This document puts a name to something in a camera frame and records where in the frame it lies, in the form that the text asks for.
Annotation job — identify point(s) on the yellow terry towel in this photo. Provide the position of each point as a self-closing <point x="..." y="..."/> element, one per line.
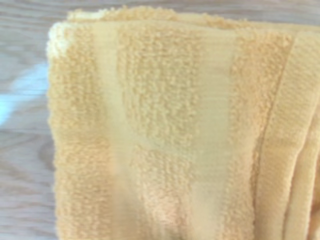
<point x="175" y="125"/>

